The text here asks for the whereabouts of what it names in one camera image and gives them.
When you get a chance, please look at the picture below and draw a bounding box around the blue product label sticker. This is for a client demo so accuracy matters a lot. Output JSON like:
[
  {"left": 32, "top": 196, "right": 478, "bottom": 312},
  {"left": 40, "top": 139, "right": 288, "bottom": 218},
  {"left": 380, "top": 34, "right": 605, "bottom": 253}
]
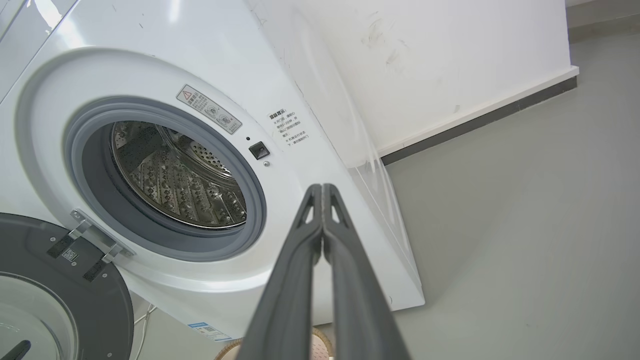
[{"left": 187, "top": 321, "right": 233, "bottom": 343}]

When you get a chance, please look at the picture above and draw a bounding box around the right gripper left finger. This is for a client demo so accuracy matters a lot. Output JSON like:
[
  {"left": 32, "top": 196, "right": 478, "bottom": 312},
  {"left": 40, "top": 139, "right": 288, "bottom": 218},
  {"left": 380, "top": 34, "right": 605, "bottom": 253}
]
[{"left": 235, "top": 183, "right": 324, "bottom": 360}]

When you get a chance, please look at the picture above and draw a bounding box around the white front-load washing machine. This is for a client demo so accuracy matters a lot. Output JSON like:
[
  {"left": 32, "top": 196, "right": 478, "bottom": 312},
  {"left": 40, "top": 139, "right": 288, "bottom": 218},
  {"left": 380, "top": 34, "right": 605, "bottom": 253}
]
[{"left": 0, "top": 0, "right": 426, "bottom": 343}]

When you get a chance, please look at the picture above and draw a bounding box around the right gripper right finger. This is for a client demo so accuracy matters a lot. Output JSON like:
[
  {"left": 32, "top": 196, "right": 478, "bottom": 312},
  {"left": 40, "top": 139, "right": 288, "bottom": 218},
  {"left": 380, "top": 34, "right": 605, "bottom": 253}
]
[{"left": 322, "top": 183, "right": 412, "bottom": 360}]

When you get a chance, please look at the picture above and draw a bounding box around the cream basket with brown rim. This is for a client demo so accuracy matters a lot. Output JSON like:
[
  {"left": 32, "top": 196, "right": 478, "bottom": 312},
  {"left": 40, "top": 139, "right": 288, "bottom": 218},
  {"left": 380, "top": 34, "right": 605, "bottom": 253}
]
[{"left": 215, "top": 327, "right": 334, "bottom": 360}]

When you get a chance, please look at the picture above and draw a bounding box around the stainless steel washing machine drum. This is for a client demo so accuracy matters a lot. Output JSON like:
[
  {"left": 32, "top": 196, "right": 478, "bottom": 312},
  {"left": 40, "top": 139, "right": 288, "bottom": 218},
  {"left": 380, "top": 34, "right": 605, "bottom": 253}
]
[{"left": 110, "top": 120, "right": 248, "bottom": 230}]

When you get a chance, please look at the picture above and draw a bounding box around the white power cable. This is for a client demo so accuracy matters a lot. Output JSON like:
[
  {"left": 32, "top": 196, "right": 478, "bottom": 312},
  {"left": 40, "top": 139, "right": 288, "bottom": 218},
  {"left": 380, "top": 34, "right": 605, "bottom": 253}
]
[{"left": 132, "top": 302, "right": 159, "bottom": 360}]

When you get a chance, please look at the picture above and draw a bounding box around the warning triangle sticker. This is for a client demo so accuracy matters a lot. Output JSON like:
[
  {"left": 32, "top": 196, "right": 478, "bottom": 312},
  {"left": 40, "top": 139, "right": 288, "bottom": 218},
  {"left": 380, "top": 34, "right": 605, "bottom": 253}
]
[{"left": 176, "top": 84, "right": 243, "bottom": 135}]

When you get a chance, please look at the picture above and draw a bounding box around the metal door hinge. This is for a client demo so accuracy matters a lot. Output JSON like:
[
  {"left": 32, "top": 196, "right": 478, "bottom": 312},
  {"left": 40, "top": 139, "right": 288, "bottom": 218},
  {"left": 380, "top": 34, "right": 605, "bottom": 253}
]
[{"left": 69, "top": 209, "right": 137, "bottom": 264}]

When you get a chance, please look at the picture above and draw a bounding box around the grey rubber door gasket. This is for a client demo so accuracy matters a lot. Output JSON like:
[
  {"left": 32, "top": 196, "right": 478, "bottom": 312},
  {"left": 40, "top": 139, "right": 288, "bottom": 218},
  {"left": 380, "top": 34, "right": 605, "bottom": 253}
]
[{"left": 64, "top": 96, "right": 267, "bottom": 263}]

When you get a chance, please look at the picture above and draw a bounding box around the grey round washer door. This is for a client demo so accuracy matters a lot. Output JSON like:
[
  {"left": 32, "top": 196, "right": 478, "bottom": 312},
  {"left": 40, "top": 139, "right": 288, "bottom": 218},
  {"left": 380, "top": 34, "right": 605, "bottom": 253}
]
[{"left": 0, "top": 212, "right": 135, "bottom": 360}]

